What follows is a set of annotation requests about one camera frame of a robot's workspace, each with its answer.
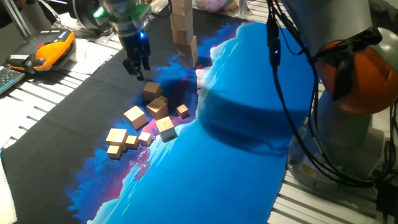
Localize purple plastic bag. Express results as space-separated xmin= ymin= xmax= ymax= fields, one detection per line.
xmin=195 ymin=0 xmax=229 ymax=13

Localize white paper sheets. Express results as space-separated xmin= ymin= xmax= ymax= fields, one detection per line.
xmin=58 ymin=39 xmax=121 ymax=75

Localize black round spool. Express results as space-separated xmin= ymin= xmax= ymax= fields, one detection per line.
xmin=67 ymin=0 xmax=108 ymax=32

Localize aluminium frame post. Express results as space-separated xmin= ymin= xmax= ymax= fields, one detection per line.
xmin=1 ymin=0 xmax=32 ymax=40

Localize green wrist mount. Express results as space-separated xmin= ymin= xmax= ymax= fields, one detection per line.
xmin=93 ymin=2 xmax=152 ymax=23

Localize black cloth strap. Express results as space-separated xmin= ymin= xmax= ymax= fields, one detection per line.
xmin=317 ymin=26 xmax=383 ymax=102

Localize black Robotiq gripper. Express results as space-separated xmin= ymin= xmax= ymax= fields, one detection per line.
xmin=119 ymin=29 xmax=152 ymax=82

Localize dark computer keyboard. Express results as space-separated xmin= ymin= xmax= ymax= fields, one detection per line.
xmin=0 ymin=64 xmax=26 ymax=95

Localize blue landscape printed cloth mat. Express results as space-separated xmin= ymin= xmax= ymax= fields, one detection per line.
xmin=0 ymin=8 xmax=327 ymax=224

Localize orange black teach pendant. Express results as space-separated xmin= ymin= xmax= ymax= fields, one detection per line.
xmin=5 ymin=27 xmax=76 ymax=75

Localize grey metal base plate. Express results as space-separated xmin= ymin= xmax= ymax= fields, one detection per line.
xmin=51 ymin=15 xmax=125 ymax=44

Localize metal post with foot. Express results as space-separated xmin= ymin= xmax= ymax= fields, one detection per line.
xmin=236 ymin=0 xmax=253 ymax=17

